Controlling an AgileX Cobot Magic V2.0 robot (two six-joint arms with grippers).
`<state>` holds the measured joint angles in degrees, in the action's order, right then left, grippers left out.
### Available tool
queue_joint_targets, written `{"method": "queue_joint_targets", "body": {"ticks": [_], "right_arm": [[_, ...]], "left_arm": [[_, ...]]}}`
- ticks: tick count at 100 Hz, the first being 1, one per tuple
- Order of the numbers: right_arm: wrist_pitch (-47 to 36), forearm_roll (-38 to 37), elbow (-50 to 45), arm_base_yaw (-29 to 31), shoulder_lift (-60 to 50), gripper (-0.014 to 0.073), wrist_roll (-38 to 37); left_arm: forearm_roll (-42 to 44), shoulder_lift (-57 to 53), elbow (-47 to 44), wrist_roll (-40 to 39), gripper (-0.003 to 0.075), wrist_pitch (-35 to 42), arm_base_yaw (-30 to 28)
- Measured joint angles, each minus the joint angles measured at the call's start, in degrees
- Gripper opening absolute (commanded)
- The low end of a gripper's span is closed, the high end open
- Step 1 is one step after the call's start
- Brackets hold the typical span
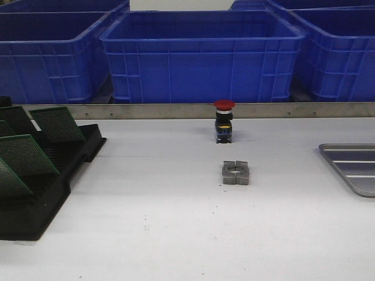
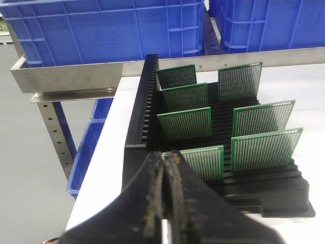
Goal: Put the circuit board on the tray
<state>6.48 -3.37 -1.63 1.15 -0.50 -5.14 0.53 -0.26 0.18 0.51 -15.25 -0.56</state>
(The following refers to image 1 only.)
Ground green perforated board front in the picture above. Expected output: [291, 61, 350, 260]
[1, 159, 33, 197]

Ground green perforated board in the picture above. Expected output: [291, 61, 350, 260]
[1, 134, 59, 176]
[1, 159, 33, 197]
[1, 106, 37, 135]
[29, 107, 86, 143]

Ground green perforated board rear right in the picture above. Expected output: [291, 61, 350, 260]
[29, 107, 86, 143]

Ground green perforated board middle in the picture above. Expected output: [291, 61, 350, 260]
[1, 134, 59, 176]

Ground silver metal tray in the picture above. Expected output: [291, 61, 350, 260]
[319, 143, 374, 198]

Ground green perforated board rear left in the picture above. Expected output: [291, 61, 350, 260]
[1, 106, 37, 135]

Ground black slotted board rack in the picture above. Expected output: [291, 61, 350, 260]
[1, 96, 106, 241]

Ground red emergency stop button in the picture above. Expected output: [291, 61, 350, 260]
[214, 100, 235, 143]

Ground grey square metal nut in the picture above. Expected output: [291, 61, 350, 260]
[221, 160, 250, 185]

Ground centre blue plastic crate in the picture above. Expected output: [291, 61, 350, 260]
[100, 11, 304, 104]

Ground blue plastic crate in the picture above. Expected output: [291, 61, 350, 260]
[1, 12, 112, 104]
[100, 11, 304, 104]
[287, 7, 375, 102]

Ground left blue plastic crate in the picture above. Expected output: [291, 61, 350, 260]
[1, 12, 112, 104]

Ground far right blue crate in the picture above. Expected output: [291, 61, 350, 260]
[229, 0, 374, 11]

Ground right blue plastic crate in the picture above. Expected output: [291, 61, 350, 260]
[287, 7, 375, 102]

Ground far left blue crate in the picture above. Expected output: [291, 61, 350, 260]
[1, 0, 129, 13]

